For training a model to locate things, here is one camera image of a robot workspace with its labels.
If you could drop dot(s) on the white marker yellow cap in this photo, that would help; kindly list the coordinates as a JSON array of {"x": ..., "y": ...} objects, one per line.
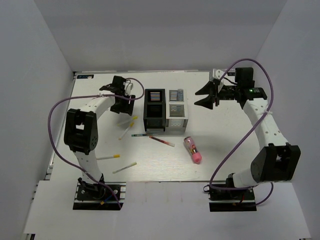
[
  {"x": 127, "y": 120},
  {"x": 126, "y": 130},
  {"x": 108, "y": 157}
]

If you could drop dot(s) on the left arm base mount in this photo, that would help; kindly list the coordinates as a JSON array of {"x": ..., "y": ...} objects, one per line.
[{"x": 94, "y": 197}]

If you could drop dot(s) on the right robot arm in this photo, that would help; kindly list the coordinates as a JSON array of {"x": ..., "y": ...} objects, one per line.
[{"x": 277, "y": 158}]

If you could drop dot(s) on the white pen holder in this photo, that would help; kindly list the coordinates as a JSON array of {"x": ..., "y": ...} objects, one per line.
[{"x": 176, "y": 112}]

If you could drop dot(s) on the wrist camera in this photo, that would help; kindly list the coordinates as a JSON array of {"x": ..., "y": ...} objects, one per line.
[
  {"x": 217, "y": 74},
  {"x": 128, "y": 86}
]

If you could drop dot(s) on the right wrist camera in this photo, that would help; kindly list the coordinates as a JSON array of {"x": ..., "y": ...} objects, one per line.
[{"x": 217, "y": 74}]

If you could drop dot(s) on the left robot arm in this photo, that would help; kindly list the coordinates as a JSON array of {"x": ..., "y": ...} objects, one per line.
[{"x": 81, "y": 126}]

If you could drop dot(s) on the green pen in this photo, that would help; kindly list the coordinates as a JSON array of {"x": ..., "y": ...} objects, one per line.
[{"x": 140, "y": 135}]

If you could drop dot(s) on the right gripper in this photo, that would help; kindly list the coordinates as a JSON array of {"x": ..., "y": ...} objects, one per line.
[{"x": 209, "y": 89}]

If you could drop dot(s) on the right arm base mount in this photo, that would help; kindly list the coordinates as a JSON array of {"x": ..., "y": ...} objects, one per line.
[{"x": 230, "y": 201}]

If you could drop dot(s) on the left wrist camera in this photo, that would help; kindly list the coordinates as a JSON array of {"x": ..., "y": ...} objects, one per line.
[{"x": 128, "y": 86}]

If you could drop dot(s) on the left corner label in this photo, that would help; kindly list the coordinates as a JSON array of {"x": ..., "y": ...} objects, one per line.
[{"x": 85, "y": 76}]

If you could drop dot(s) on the black pen holder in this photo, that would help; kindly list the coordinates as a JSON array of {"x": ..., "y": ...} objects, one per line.
[{"x": 154, "y": 109}]

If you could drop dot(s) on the red pen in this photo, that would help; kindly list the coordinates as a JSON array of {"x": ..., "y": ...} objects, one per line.
[{"x": 162, "y": 141}]

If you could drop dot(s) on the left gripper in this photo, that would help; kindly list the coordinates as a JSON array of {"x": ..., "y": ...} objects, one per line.
[{"x": 127, "y": 109}]

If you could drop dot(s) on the white marker green cap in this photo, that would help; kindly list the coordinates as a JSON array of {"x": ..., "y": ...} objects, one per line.
[{"x": 124, "y": 168}]

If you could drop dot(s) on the clear blue glue bottle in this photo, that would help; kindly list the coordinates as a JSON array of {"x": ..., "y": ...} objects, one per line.
[{"x": 180, "y": 95}]

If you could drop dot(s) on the pink glue tube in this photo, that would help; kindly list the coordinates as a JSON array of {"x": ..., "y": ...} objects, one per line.
[{"x": 191, "y": 147}]

